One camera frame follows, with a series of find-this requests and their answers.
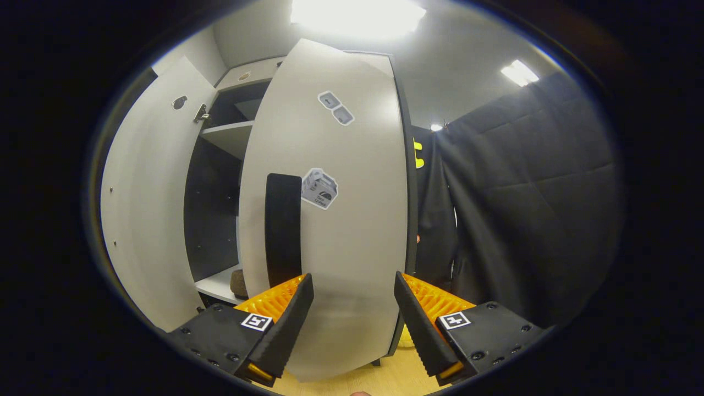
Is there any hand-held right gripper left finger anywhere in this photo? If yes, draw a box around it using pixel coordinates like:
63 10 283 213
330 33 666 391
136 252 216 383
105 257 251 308
165 273 315 387

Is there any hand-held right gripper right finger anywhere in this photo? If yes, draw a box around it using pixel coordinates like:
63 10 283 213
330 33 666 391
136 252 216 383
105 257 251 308
393 271 553 387

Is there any brown fuzzy shoe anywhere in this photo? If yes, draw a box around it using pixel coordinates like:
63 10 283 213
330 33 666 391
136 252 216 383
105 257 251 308
230 268 249 299

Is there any light grey cabinet door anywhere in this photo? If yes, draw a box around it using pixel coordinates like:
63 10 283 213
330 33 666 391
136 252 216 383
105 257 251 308
238 37 419 383
99 55 218 333

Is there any grey shoe cabinet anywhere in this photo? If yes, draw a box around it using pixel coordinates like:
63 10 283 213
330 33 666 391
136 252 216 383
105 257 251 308
184 51 420 368

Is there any light grey cabinet drawer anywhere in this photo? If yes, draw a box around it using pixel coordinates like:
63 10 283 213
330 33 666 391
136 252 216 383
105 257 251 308
216 55 287 91

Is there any black backdrop cloth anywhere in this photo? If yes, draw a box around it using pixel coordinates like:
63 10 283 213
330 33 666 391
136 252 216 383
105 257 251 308
410 69 625 331

